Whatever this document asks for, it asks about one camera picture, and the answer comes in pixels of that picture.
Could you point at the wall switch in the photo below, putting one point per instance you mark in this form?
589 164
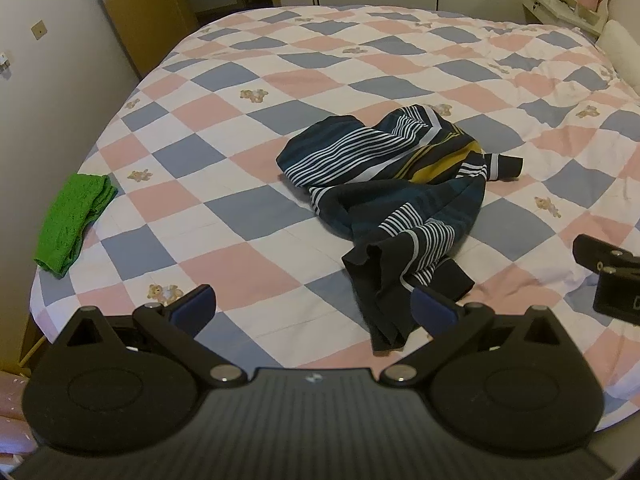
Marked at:
38 29

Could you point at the white wall hook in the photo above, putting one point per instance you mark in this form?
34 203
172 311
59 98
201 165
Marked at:
4 60

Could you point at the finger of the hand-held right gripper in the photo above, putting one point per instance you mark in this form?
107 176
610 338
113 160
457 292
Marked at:
602 252

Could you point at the green towel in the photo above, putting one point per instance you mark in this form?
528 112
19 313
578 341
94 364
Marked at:
72 215

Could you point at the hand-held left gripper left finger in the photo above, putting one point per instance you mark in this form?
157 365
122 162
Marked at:
192 306

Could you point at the pink blue checkered quilt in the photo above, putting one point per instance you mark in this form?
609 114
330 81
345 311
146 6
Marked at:
250 135

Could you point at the dark striped sweater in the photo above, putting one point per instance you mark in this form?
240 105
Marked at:
400 185

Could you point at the cream padded headboard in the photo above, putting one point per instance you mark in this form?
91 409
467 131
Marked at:
622 52

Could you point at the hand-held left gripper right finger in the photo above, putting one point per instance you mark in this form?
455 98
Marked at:
433 311

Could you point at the wooden door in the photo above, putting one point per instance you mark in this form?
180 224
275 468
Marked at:
145 5

